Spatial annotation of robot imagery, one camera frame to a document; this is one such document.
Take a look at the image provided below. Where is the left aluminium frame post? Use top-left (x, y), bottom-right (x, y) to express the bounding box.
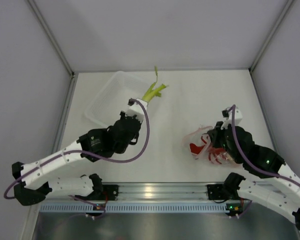
top-left (25, 0), bottom-right (75, 77)

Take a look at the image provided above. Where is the purple cable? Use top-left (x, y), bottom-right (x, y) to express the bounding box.
top-left (3, 98), bottom-right (150, 200)
top-left (224, 104), bottom-right (300, 193)

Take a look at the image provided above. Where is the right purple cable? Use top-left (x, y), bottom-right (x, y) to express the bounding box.
top-left (224, 104), bottom-right (300, 193)

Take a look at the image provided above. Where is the aluminium frame post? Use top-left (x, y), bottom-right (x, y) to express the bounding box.
top-left (25, 0), bottom-right (75, 77)
top-left (248, 0), bottom-right (296, 74)

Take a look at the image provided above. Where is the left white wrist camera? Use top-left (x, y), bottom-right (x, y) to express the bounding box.
top-left (125, 98), bottom-right (148, 123)

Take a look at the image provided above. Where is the clear zip top bag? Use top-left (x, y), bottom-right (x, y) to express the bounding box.
top-left (181, 125), bottom-right (237, 168)

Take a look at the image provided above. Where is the right aluminium frame post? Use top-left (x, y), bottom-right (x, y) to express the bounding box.
top-left (248, 0), bottom-right (296, 74)

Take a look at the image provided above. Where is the white slotted cable duct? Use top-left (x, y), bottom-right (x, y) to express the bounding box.
top-left (39, 202), bottom-right (241, 213)

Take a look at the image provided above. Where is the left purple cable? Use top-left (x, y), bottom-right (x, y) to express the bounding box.
top-left (3, 98), bottom-right (150, 200)

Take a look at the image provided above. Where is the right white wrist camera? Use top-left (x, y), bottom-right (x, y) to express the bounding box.
top-left (221, 104), bottom-right (243, 130)

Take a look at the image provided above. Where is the translucent white plastic basket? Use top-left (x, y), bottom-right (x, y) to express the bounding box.
top-left (84, 71), bottom-right (154, 128)

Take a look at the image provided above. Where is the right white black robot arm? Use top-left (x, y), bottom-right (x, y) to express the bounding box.
top-left (207, 121), bottom-right (300, 231)

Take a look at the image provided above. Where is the aluminium rail base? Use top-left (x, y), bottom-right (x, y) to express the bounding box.
top-left (39, 181), bottom-right (277, 202)

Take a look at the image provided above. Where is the fake green leek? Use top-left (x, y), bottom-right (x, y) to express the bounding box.
top-left (141, 65), bottom-right (168, 103)

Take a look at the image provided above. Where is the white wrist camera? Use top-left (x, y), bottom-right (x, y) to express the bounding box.
top-left (125, 98), bottom-right (148, 123)
top-left (221, 104), bottom-right (243, 130)

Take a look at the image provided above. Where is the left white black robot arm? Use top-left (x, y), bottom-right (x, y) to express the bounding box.
top-left (9, 111), bottom-right (149, 206)

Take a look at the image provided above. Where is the red fake lobster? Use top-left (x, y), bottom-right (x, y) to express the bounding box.
top-left (189, 133), bottom-right (229, 165)

